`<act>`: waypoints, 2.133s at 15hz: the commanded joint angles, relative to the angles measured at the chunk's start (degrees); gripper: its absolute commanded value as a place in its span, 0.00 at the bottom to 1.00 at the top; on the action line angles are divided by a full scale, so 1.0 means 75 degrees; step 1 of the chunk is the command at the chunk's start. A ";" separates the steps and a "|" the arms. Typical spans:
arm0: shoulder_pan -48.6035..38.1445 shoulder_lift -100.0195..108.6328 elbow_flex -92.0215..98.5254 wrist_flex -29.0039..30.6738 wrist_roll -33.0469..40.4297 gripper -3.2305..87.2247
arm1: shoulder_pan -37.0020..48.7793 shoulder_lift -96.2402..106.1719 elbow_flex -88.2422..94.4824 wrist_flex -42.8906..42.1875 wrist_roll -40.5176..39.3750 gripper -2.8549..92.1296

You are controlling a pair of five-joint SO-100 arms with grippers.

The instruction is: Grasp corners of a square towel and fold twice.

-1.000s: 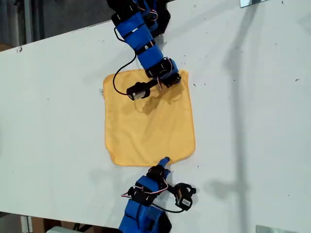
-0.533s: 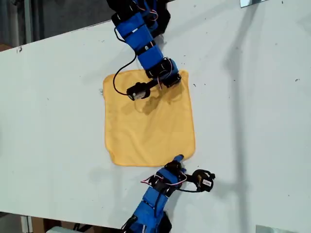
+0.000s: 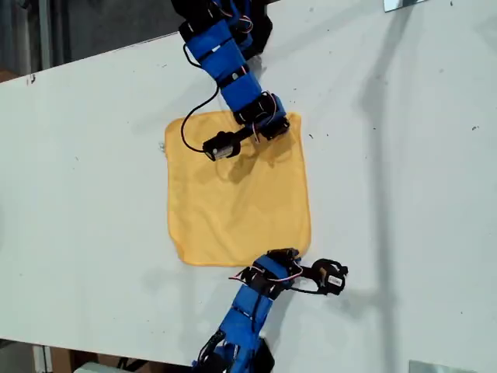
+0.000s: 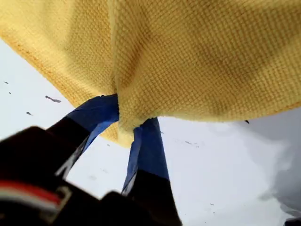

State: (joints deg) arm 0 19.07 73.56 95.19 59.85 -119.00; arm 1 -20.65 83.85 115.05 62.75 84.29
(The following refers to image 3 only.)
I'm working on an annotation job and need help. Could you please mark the black camera cable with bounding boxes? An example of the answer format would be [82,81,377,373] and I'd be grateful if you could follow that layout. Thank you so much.
[289,284,329,296]
[181,45,223,153]

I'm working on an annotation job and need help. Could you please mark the white container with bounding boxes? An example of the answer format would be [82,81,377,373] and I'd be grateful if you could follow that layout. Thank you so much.
[75,361,121,373]

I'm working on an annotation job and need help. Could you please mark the black camera box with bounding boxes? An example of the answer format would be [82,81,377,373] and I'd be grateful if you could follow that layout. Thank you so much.
[202,131,242,162]
[310,257,349,298]

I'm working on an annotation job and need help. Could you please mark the yellow square towel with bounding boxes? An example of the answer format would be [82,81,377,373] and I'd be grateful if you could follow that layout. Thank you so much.
[164,110,313,268]

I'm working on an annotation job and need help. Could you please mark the white table leg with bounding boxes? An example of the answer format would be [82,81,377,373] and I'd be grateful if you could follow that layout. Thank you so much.
[32,344,54,373]

